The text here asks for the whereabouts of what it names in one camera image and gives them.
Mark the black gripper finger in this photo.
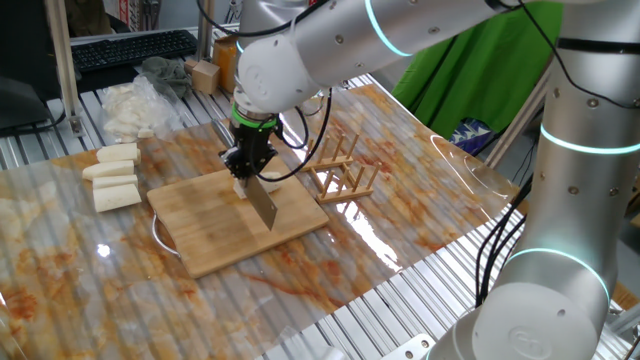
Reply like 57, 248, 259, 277
221, 144, 241, 177
254, 149, 279, 178

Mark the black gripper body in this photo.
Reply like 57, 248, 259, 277
231, 124, 277, 179

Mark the steel cleaver knife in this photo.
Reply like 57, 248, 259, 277
212, 118, 279, 232

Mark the long white radish piece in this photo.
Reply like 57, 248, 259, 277
232, 171, 284, 200

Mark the plastic bag of radish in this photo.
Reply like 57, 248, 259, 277
101, 74, 184, 144

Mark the white radish chunk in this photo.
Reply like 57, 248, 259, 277
95, 142, 142, 165
92, 183, 143, 214
81, 159, 136, 182
91, 174, 140, 191

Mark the wooden cutting board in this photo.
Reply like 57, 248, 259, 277
146, 156, 331, 280

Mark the small wooden block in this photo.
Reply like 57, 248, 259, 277
191, 59, 222, 96

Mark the wooden peg knife rack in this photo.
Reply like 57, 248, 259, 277
298, 132, 382, 205

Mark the taped cardboard box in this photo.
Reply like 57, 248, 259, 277
212, 34, 241, 95

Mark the grey green rag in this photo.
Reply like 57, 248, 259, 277
141, 55, 194, 99

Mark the black keyboard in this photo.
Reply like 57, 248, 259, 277
69, 28, 199, 74

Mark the blue white patterned bag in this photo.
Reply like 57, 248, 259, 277
448, 118, 496, 156

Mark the marble pattern table mat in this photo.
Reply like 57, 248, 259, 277
0, 83, 521, 360

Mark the green cloth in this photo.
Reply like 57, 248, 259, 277
392, 2, 564, 141

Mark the black computer monitor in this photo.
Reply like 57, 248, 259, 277
0, 0, 62, 134

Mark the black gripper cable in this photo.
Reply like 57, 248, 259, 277
197, 0, 334, 184

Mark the aluminium frame post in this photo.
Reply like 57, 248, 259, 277
44, 0, 86, 137
484, 64, 551, 169
195, 0, 216, 62

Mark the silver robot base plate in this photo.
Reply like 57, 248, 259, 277
382, 333, 436, 360

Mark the black cable bundle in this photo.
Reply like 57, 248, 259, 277
473, 172, 534, 308

